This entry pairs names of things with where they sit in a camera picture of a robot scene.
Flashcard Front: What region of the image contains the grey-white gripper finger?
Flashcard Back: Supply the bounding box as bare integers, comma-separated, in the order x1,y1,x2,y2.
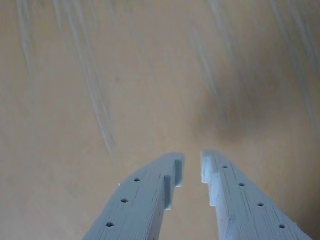
82,151,186,240
201,148,313,240

